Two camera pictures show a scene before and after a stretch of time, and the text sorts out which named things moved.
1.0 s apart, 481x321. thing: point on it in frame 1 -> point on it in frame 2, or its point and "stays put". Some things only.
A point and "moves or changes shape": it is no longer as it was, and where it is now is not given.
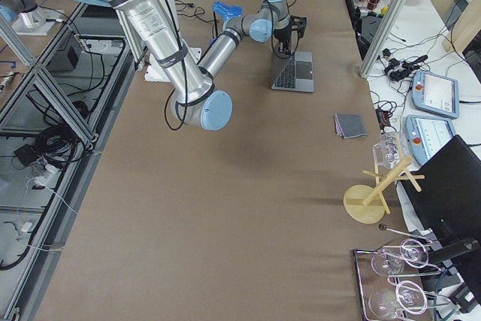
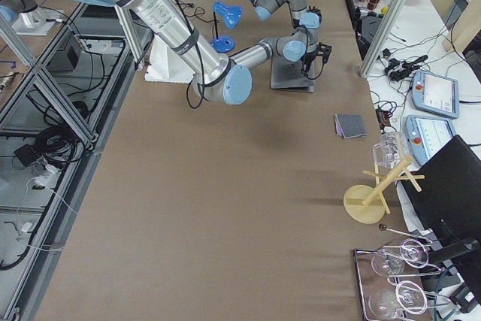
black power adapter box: x=382 y=118 stays put
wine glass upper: x=411 y=252 stays put
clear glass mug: x=392 y=149 stays put
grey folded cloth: x=349 y=125 stays put
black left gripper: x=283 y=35 -> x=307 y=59
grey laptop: x=297 y=74 moves or changes shape
